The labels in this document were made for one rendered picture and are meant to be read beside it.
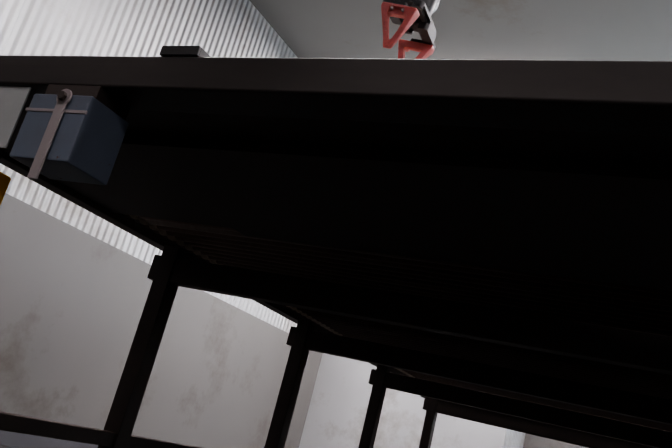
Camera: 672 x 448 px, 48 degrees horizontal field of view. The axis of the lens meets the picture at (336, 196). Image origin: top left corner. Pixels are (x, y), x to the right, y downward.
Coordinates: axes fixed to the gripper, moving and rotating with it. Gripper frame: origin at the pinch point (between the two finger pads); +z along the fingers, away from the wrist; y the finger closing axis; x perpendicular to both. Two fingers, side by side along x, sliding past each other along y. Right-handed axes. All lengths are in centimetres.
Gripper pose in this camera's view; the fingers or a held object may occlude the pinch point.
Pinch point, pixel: (395, 58)
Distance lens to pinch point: 136.8
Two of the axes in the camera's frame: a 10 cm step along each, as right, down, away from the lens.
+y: 3.3, 3.5, 8.8
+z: -3.9, 9.0, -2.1
